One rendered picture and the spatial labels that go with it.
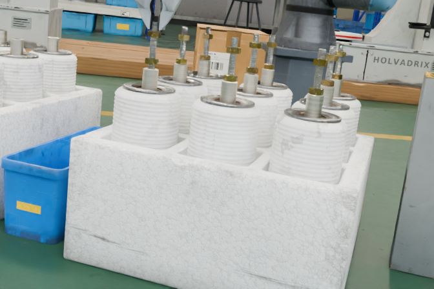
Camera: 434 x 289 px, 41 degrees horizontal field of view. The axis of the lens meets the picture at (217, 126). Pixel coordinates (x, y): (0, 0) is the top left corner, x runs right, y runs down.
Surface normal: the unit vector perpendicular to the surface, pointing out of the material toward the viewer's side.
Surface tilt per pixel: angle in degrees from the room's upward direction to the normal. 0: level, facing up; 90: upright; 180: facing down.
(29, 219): 92
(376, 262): 0
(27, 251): 0
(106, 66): 90
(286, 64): 90
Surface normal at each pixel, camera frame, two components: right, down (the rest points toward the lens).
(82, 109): 0.96, 0.16
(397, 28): 0.14, 0.22
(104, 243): -0.31, 0.16
